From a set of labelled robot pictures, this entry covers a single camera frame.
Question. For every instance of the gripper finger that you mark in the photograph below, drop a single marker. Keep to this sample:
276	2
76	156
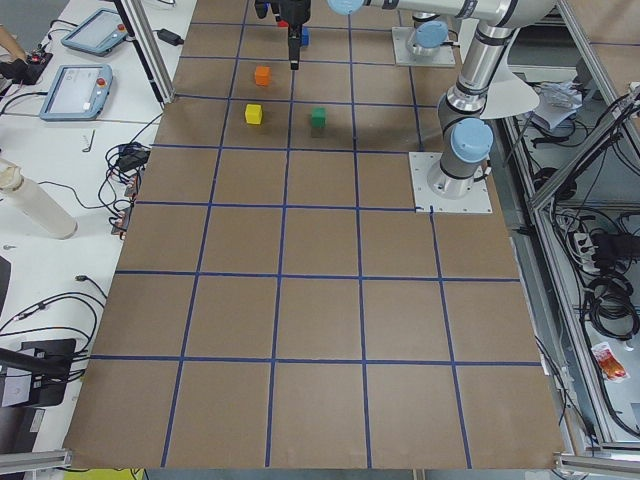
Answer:
294	46

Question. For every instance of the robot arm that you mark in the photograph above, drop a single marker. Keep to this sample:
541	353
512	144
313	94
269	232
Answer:
467	138
428	36

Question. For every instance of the blue wooden block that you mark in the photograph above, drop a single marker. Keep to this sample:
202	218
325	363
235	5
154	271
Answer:
305	36

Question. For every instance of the white cylinder bottle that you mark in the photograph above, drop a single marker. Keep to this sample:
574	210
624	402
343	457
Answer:
29	198

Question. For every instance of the green wooden block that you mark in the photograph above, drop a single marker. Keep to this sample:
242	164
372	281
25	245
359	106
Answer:
318	117

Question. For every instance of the orange wooden block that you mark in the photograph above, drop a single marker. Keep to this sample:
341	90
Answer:
262	75

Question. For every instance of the black power adapter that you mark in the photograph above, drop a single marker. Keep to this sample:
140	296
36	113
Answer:
170	37

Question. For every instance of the hex key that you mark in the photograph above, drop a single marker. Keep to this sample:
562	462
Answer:
89	140

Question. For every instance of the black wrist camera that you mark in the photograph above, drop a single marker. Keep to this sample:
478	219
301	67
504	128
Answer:
262	8

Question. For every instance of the aluminium frame post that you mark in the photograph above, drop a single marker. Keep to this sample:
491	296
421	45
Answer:
139	30

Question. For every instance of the teach pendant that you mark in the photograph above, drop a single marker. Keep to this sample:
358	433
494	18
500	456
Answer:
97	35
77	93

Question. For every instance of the near teach pendant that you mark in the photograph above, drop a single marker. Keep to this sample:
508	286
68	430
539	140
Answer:
77	93

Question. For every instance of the yellow wooden block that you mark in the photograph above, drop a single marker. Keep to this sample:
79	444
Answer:
253	114

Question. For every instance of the red snack packet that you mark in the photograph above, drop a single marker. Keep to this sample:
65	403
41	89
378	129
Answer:
608	363

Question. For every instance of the far teach pendant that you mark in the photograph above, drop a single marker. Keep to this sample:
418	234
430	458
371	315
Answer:
97	35

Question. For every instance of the black monitor stand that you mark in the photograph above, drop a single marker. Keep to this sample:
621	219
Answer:
37	373

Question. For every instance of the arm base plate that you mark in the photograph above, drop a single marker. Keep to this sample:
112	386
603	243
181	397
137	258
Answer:
433	192
408	52

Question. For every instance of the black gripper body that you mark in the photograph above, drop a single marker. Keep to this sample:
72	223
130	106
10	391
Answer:
294	12

